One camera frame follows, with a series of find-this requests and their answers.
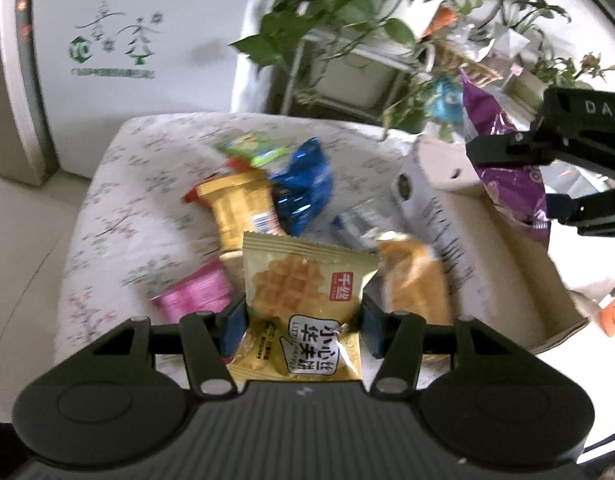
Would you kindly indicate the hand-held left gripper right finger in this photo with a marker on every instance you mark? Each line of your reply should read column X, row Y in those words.
column 372, row 330

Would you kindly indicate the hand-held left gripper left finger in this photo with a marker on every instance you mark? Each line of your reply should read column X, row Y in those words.
column 235, row 322

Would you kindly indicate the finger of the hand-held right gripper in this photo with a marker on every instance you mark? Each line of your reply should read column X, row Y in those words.
column 497, row 147
column 560, row 206

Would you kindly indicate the purple snack packet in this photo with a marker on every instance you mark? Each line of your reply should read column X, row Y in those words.
column 487, row 115

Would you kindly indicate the yellow waffle snack packet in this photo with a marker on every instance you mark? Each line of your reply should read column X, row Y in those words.
column 297, row 280

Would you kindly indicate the cardboard box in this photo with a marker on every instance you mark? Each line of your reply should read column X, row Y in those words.
column 487, row 240

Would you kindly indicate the gold yellow snack packet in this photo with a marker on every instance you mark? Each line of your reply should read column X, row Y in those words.
column 237, row 205

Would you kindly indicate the orange red snack packet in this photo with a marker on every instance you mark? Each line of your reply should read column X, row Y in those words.
column 237, row 164

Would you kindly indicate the pink snack packet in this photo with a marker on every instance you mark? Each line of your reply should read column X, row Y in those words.
column 197, row 290

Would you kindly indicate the orange bread packet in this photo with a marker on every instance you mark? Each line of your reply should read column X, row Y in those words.
column 412, row 280

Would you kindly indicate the blue plastic toy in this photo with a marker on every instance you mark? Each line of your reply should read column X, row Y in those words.
column 445, row 102

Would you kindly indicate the white plant rack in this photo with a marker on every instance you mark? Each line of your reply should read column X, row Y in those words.
column 357, row 55

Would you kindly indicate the green snack packet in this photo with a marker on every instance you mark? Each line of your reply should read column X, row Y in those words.
column 252, row 152

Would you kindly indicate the green pothos plant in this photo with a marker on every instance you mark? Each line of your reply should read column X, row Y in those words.
column 347, row 15

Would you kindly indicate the white tree-print panel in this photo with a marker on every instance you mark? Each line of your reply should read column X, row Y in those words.
column 152, row 35

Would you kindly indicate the grey metal door frame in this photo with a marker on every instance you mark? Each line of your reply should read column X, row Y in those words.
column 17, row 120

